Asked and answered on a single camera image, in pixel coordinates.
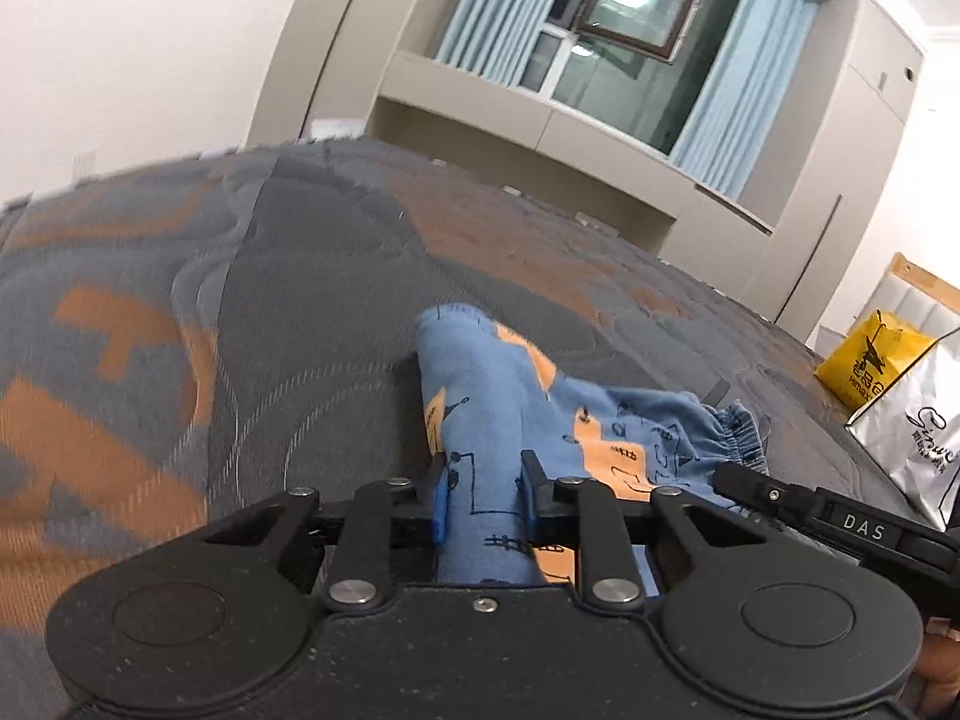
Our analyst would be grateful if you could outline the grey orange quilted bed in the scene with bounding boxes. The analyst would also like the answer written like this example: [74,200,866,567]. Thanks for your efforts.
[0,136,960,720]

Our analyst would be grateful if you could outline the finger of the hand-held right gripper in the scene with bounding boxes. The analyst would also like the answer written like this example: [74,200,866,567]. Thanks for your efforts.
[711,462,820,532]

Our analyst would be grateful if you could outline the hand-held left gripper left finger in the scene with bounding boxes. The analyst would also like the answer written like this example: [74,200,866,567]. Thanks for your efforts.
[202,454,452,614]

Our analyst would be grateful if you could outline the silver shopping bag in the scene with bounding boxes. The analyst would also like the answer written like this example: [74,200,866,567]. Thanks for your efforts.
[845,326,960,533]

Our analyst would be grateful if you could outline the person's right hand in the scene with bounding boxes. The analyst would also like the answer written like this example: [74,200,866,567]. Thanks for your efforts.
[915,613,960,715]

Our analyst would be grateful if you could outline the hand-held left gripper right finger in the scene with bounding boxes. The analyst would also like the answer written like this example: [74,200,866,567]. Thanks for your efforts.
[519,450,767,614]

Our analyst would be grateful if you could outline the light blue curtain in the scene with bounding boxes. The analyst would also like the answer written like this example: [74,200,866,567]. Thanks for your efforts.
[433,0,584,91]
[667,0,820,203]

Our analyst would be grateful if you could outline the beige wardrobe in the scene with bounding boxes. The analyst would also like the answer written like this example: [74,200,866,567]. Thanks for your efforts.
[735,0,925,346]
[244,0,492,151]

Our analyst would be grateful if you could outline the window with dark frame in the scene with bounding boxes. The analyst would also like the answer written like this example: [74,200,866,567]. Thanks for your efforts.
[517,0,755,157]

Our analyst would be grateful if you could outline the beige window bench cabinet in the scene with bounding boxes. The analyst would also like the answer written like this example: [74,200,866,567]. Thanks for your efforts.
[367,50,775,307]

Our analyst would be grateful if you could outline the yellow shopping bag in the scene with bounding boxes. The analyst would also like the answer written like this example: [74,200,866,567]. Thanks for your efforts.
[815,310,940,415]

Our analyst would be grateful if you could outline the wooden headboard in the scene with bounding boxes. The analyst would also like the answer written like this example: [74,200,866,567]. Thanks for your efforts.
[871,253,960,331]

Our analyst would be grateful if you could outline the blue printed pants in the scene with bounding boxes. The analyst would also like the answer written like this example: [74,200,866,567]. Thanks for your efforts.
[414,303,771,587]

